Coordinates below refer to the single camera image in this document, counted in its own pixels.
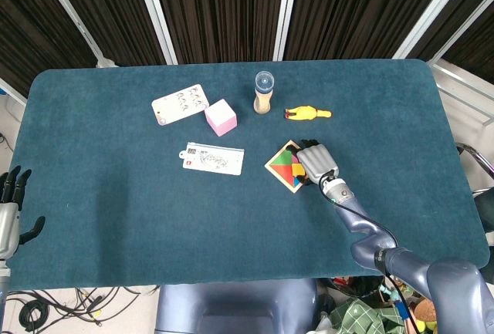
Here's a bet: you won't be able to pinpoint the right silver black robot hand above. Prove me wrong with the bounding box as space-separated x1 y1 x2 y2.
289 139 341 188

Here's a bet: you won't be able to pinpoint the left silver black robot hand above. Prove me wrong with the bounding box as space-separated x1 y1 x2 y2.
0 165 46 261

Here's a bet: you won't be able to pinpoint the colourful wooden tangram puzzle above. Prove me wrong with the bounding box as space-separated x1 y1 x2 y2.
264 140 311 194

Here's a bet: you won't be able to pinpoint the yellow rubber chicken toy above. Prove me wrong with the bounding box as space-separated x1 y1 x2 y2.
284 106 333 122

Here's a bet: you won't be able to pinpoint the dark teal table mat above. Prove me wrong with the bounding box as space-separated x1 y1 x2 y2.
8 59 491 291

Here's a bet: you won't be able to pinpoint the wooden bottle with clear cap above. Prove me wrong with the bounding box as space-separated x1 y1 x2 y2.
252 71 276 115

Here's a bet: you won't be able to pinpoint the clear zip pouch with print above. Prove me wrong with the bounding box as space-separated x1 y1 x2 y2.
178 141 245 176

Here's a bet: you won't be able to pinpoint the pink cube box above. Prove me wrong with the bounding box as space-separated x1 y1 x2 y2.
204 98 239 137

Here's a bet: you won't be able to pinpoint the white card with printed figures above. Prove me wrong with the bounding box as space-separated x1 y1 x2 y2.
151 83 210 127

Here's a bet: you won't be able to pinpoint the green checked cloth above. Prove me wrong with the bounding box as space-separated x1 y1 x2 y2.
330 297 406 334

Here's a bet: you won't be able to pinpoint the blue-grey robot torso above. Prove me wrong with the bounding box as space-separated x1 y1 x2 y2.
154 278 320 334

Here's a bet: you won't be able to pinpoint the black cables on floor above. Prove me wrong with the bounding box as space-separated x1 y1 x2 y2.
4 285 160 329

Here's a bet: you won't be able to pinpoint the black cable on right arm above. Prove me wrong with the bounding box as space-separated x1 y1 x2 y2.
318 171 420 334

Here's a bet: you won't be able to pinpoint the metal chair frame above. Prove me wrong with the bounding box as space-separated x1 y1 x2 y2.
456 143 494 197

